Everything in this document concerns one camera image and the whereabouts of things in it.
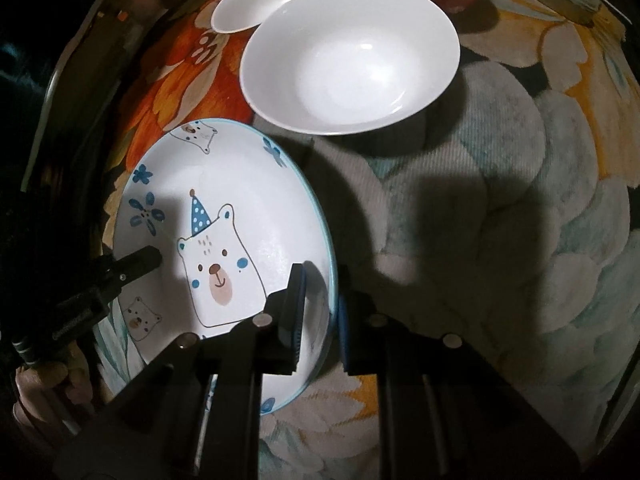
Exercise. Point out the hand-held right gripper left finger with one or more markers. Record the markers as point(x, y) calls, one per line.
point(295, 310)

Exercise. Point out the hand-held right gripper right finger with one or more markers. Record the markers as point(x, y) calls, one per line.
point(345, 330)

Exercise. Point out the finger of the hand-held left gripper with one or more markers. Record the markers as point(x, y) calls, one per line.
point(142, 260)

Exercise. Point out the bear print plate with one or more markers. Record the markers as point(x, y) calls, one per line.
point(240, 200)

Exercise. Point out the person's left hand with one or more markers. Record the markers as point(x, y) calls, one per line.
point(40, 375)

